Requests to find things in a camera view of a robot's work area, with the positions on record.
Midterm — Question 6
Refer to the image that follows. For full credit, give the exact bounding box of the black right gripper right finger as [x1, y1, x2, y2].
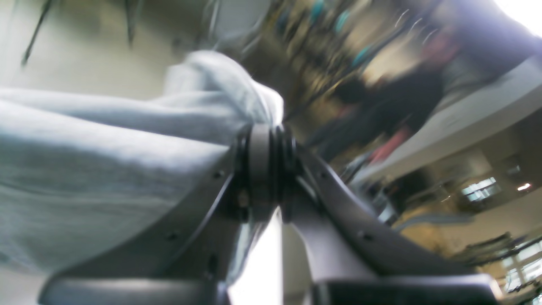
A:
[273, 127, 503, 305]

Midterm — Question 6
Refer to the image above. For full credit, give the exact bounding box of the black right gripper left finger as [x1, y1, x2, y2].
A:
[39, 125, 273, 305]

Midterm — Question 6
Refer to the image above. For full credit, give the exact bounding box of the grey T-shirt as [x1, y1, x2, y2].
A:
[0, 50, 283, 273]

